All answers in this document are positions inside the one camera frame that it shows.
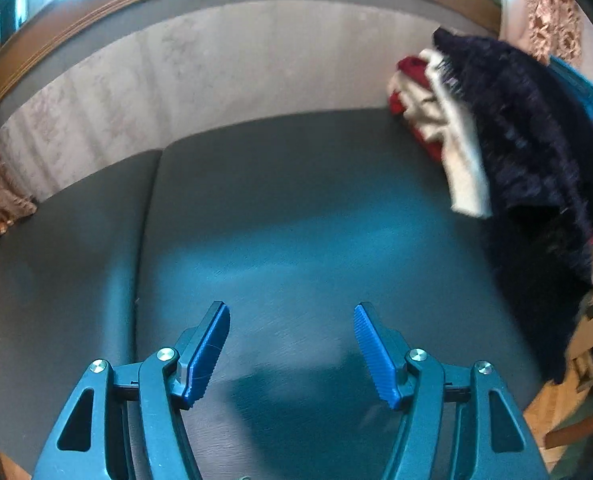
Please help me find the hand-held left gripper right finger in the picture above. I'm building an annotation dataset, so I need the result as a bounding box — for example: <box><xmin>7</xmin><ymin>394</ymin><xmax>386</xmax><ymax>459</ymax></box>
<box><xmin>353</xmin><ymin>302</ymin><xmax>552</xmax><ymax>480</ymax></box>

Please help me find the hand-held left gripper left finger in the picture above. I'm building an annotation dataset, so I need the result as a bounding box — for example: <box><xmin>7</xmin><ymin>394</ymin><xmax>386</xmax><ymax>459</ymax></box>
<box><xmin>31</xmin><ymin>301</ymin><xmax>231</xmax><ymax>480</ymax></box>

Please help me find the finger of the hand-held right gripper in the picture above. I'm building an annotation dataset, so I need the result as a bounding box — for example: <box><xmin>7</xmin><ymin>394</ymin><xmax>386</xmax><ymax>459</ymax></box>
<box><xmin>547</xmin><ymin>55</ymin><xmax>593</xmax><ymax>118</ymax></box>

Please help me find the dark purple velvet garment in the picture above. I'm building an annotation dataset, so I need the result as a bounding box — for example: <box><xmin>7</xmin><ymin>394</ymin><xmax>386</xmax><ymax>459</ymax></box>
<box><xmin>431</xmin><ymin>27</ymin><xmax>593</xmax><ymax>386</ymax></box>

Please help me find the cream white cloth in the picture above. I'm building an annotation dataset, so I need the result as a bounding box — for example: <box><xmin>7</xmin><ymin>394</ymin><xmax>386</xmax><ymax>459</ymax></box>
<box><xmin>386</xmin><ymin>49</ymin><xmax>493</xmax><ymax>219</ymax></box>

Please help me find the red cloth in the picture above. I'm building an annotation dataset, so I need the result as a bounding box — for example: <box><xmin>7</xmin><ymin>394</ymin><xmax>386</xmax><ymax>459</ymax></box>
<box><xmin>387</xmin><ymin>55</ymin><xmax>445</xmax><ymax>163</ymax></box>

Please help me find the wooden furniture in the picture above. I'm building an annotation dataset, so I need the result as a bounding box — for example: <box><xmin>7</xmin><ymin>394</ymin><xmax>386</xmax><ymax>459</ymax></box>
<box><xmin>543</xmin><ymin>305</ymin><xmax>593</xmax><ymax>453</ymax></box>

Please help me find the white lace curtain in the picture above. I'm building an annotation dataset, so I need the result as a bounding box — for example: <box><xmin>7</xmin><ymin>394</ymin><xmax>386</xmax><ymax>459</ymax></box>
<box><xmin>0</xmin><ymin>0</ymin><xmax>457</xmax><ymax>201</ymax></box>

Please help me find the wooden window frame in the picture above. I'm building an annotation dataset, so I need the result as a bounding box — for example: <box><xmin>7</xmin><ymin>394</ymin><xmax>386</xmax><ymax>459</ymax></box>
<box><xmin>0</xmin><ymin>0</ymin><xmax>504</xmax><ymax>111</ymax></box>

